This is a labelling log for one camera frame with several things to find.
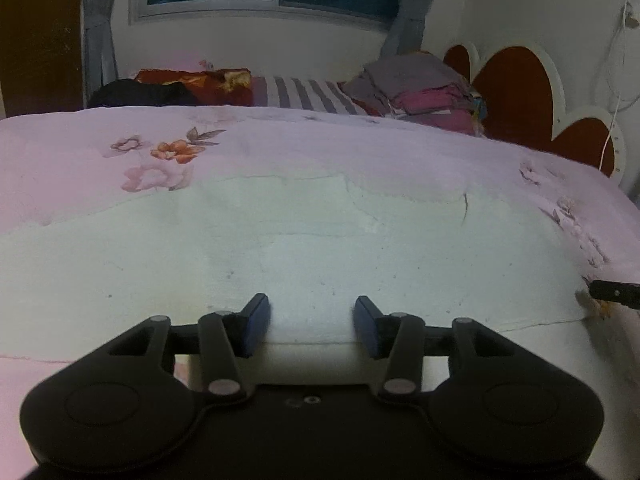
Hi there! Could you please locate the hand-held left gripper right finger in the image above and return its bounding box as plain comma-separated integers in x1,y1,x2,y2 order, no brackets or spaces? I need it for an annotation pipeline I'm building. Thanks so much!
353,295,527,406

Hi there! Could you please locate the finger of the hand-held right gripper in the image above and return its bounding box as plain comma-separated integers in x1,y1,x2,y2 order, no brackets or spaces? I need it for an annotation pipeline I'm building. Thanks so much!
589,279,640,312

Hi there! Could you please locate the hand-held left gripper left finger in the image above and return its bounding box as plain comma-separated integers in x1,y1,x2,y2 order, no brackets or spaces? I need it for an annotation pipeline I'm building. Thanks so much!
96,292,273,406

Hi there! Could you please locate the white small garment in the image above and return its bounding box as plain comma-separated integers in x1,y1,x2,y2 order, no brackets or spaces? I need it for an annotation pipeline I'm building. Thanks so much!
0,172,601,396

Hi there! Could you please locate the stack of folded clothes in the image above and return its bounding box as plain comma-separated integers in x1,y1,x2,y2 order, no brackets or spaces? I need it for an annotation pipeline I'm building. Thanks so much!
339,51,489,139

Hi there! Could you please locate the heart-shaped red headboard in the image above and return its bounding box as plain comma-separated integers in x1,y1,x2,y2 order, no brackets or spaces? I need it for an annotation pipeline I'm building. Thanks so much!
442,42,627,187

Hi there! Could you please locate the purple striped pillow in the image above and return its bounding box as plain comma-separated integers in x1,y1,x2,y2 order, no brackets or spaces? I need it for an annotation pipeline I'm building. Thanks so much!
250,75,372,117

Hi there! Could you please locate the pink floral blanket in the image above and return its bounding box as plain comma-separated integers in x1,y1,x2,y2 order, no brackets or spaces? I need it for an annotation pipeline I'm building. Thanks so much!
0,102,640,480

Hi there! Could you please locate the red floral pillow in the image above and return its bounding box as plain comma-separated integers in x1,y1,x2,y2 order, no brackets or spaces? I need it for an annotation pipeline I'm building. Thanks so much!
133,67,255,107

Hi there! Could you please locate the black cloth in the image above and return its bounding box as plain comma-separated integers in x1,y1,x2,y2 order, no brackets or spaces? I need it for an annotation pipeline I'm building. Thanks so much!
87,78,199,109

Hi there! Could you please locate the grey-blue curtain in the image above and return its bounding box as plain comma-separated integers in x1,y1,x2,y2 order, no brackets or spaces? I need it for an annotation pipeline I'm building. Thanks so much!
79,0,124,107
379,0,454,60

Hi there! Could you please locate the brown wooden wardrobe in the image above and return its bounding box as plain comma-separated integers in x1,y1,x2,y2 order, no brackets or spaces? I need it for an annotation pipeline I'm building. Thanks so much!
0,0,84,119

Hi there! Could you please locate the white cable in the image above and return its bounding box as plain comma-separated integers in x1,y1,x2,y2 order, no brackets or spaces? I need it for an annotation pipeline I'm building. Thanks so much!
596,0,640,172

